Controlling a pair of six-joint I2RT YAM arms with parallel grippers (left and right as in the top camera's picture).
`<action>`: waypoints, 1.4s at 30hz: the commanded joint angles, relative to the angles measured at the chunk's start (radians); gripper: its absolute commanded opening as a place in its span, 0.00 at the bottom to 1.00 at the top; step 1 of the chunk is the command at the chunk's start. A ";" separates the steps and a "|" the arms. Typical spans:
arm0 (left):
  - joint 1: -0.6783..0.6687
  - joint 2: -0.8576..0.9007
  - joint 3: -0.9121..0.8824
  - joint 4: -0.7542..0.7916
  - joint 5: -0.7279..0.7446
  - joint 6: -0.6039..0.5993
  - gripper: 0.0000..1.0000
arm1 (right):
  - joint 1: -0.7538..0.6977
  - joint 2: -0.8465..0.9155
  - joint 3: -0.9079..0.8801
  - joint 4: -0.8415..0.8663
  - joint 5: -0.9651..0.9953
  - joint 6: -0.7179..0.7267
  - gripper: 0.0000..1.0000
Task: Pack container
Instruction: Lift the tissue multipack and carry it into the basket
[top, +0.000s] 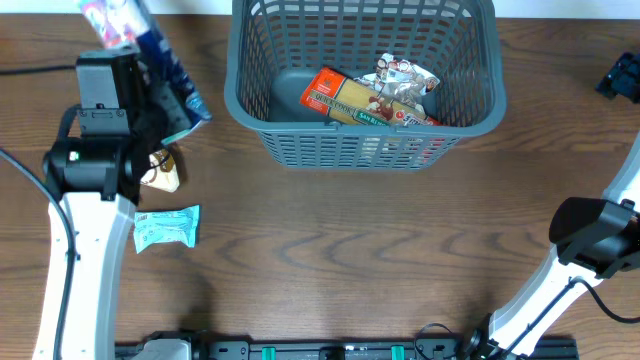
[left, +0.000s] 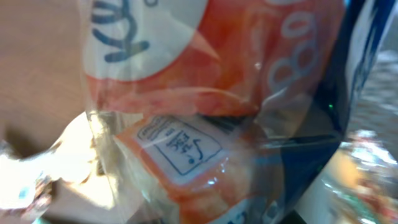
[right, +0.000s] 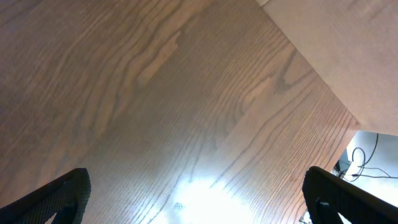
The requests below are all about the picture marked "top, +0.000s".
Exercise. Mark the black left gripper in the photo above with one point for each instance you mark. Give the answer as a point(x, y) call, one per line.
point(180, 117)

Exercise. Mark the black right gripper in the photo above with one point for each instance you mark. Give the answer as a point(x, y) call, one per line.
point(620, 76)

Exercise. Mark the Kleenex tissue multipack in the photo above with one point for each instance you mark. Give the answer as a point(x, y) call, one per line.
point(119, 23)

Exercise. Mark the teal snack bar wrapper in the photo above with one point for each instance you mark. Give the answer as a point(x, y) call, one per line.
point(162, 227)

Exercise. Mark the orange San Remo pasta pack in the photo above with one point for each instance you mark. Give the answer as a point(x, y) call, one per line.
point(349, 102)

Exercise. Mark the white brown snack bag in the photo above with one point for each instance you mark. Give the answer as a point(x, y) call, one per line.
point(401, 80)

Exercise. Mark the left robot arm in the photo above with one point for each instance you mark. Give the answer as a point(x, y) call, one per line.
point(93, 173)

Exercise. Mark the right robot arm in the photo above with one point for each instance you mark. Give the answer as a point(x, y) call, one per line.
point(591, 239)

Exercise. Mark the crumpled beige snack bag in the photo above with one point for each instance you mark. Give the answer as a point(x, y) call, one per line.
point(163, 174)

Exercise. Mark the grey plastic basket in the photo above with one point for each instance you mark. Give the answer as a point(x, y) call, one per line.
point(276, 48)

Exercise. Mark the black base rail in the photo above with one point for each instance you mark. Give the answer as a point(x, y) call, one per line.
point(438, 346)

